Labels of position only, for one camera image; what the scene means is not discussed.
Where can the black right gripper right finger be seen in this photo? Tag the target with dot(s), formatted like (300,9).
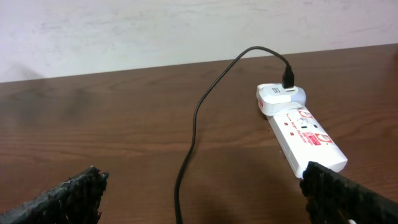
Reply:
(332,198)

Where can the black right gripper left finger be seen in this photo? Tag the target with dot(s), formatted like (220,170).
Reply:
(76,200)

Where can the white USB charger adapter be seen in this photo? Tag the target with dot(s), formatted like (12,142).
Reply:
(273,99)

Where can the white power strip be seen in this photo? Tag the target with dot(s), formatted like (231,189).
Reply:
(303,140)

